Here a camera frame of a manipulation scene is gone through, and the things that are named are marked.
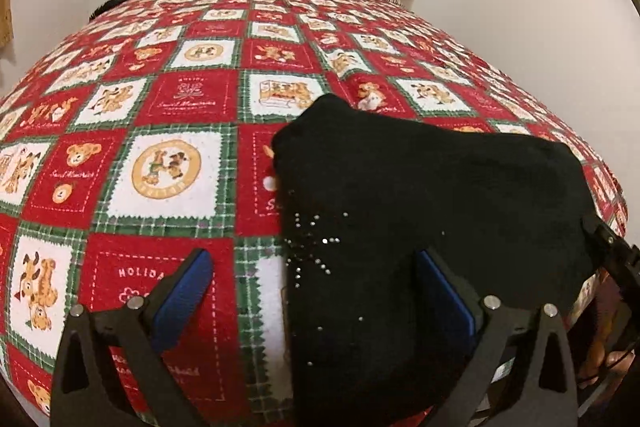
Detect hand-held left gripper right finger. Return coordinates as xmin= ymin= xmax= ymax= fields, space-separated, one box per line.
xmin=415 ymin=248 xmax=581 ymax=427

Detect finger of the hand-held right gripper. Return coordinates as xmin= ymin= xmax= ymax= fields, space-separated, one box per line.
xmin=582 ymin=214 xmax=640 ymax=278

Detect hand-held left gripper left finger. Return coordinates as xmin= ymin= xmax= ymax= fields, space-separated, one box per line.
xmin=50 ymin=248 xmax=216 ymax=427

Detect black pants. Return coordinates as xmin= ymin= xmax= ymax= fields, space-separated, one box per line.
xmin=270 ymin=93 xmax=601 ymax=427

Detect person's right hand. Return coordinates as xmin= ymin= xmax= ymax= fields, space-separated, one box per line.
xmin=575 ymin=307 xmax=632 ymax=385

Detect red checkered bear bedspread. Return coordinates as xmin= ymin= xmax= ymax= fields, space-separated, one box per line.
xmin=0 ymin=0 xmax=631 ymax=427

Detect small black cloth item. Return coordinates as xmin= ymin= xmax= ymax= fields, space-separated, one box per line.
xmin=89 ymin=0 xmax=138 ymax=22

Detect yellow floral side curtain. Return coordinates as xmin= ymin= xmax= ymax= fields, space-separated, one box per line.
xmin=0 ymin=0 xmax=13 ymax=48

